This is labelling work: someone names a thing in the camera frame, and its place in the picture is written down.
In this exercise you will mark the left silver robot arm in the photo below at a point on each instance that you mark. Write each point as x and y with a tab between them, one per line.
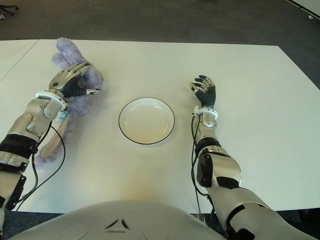
27	120

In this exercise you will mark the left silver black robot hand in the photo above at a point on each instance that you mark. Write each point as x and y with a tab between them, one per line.
67	82

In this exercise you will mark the white plate with black rim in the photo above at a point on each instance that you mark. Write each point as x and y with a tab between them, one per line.
146	121

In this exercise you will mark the person's sneaker and leg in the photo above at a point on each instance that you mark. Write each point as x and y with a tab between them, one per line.
2	17

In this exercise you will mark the black office chair base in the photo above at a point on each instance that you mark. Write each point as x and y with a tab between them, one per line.
8	5

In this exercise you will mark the small white scrap on carpet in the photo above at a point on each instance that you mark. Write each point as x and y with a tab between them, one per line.
310	17

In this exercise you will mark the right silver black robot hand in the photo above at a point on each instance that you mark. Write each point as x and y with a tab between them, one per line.
208	96

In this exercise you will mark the purple plush bunny doll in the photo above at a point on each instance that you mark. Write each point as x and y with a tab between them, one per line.
93	78

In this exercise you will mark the grey robot torso shell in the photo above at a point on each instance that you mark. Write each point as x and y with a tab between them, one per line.
120	220

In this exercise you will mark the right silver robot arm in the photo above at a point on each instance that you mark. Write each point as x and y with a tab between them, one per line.
225	170

